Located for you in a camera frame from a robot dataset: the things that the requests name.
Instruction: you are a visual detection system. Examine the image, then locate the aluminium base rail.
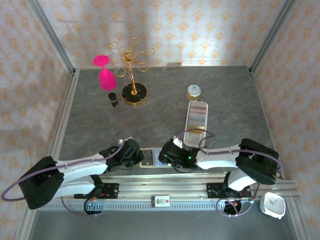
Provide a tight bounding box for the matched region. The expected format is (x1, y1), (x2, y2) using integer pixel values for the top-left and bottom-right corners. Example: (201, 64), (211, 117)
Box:
(62, 172), (300, 202)

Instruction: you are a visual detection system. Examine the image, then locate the aluminium table side rail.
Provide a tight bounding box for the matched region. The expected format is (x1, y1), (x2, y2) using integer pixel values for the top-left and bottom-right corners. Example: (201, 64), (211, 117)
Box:
(46, 69), (81, 168)

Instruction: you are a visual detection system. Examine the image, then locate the white slotted plastic basket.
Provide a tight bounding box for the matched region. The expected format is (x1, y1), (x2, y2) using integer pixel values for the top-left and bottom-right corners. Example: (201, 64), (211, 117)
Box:
(183, 100), (210, 148)

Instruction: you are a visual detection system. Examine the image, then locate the stack of coloured cards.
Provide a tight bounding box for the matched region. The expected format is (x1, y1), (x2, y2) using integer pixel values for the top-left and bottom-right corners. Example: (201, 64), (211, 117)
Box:
(187, 103), (208, 130)

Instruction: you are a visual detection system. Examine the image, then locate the grey slotted cable duct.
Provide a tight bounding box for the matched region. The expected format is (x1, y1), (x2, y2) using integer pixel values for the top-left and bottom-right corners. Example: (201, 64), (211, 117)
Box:
(37, 201), (253, 211)

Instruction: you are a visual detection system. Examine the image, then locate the small yellow lidded jar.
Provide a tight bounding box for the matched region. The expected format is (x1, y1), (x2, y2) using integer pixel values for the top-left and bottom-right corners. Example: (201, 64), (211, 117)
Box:
(186, 84), (202, 101)

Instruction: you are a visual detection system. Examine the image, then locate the beige card holder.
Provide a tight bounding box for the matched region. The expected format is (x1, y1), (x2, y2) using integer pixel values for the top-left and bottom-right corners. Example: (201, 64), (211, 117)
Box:
(139, 147), (166, 169)

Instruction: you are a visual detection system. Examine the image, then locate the small dark bottle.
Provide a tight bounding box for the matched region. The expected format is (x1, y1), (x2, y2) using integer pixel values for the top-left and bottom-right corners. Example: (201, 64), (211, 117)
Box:
(107, 91), (120, 109)

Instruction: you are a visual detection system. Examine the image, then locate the white alarm clock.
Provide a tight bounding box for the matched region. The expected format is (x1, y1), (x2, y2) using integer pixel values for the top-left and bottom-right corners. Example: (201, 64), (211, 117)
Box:
(259, 191), (287, 220)

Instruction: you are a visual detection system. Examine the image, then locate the white label tag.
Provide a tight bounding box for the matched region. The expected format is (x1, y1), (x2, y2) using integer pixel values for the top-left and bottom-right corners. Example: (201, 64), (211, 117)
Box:
(151, 195), (171, 208)

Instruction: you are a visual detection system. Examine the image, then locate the pink wine glass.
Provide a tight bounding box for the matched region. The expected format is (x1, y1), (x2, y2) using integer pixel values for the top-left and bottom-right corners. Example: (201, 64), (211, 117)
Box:
(92, 54), (118, 91)

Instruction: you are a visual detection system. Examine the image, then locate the grey metal frame post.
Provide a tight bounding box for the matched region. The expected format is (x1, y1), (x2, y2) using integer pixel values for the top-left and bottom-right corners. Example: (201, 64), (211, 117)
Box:
(249, 0), (298, 75)
(26, 0), (77, 76)

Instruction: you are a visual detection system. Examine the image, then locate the gold wire glass rack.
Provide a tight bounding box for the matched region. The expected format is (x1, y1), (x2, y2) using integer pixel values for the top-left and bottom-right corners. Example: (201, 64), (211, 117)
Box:
(107, 37), (156, 106)

